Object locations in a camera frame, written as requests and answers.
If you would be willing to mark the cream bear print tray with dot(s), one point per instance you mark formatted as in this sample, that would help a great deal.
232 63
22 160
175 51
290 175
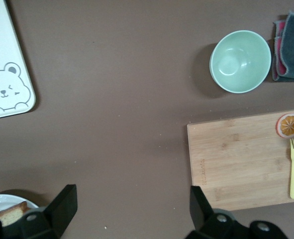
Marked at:
2 49

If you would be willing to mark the pink cloth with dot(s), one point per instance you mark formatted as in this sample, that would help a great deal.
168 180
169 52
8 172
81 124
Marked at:
282 69

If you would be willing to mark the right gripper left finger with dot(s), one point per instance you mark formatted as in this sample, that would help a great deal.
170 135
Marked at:
62 209

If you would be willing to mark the plain brown bread slice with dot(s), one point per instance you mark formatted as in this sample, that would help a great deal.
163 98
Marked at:
10 214

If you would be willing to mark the wooden cutting board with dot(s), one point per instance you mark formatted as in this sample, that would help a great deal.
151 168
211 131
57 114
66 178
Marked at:
236 161

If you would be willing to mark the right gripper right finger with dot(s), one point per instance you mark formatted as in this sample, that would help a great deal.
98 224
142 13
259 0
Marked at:
201 214

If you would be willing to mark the pale green bowl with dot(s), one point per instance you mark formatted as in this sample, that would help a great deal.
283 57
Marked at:
238 62

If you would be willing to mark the halved orange slice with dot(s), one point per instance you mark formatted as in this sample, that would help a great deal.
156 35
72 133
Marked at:
288 125

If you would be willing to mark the white round plate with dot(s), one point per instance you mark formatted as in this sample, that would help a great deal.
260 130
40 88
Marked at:
2 201

